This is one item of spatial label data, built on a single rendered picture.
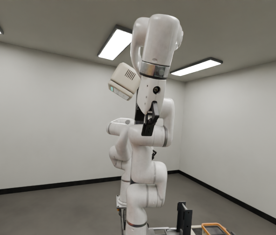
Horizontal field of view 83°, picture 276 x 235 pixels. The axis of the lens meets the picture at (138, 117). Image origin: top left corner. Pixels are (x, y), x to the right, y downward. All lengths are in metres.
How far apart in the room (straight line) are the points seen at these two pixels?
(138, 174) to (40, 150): 3.49
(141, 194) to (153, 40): 0.59
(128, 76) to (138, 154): 0.40
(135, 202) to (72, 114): 3.37
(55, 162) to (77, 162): 0.47
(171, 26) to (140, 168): 0.51
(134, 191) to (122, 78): 0.53
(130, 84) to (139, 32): 0.39
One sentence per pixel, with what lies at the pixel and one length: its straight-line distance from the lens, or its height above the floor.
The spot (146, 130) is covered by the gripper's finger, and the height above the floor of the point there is 1.72.
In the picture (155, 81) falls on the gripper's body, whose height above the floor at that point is 1.84.
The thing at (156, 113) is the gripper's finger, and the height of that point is 1.77.
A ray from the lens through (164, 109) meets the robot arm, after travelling 0.59.
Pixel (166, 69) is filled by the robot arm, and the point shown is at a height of 1.88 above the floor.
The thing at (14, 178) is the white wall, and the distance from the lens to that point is 4.27.
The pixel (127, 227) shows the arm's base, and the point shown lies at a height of 1.28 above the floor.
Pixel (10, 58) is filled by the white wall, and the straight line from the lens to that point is 4.17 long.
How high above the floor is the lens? 1.75
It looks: level
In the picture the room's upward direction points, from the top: 4 degrees clockwise
